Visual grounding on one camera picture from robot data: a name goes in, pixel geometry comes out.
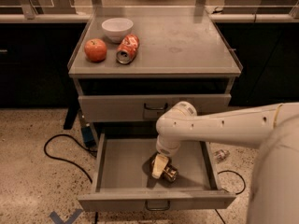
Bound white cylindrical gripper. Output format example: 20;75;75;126
151;135;180;179

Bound gold orange can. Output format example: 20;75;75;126
159;160;178;183

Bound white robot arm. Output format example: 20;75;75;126
156;101;299;224

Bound open middle drawer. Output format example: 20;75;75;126
78;133;235;212

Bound closed top drawer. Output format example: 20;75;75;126
78;94;231;122

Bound grey drawer cabinet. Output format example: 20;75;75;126
66;6;243;213

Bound red orange soda can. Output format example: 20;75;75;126
116;34;139;64

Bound clear plastic bottle on floor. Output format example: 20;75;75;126
214;149;230;163

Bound blue power box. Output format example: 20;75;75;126
79;115;95;147

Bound red apple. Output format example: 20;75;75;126
84;38;107;63

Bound white bowl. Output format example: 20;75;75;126
102;18;134;43

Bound black middle drawer handle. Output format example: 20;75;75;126
145;200;171;211

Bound black drawer handle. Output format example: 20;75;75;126
143;103;168;111
145;200;171;211

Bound black top drawer handle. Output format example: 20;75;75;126
143;103;168;111

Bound black floor cable left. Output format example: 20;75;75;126
43;133;98;184

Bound black floor cable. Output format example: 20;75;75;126
43;133;98;184
214;170;247;224

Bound black floor cable right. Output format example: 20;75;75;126
214;170;247;224

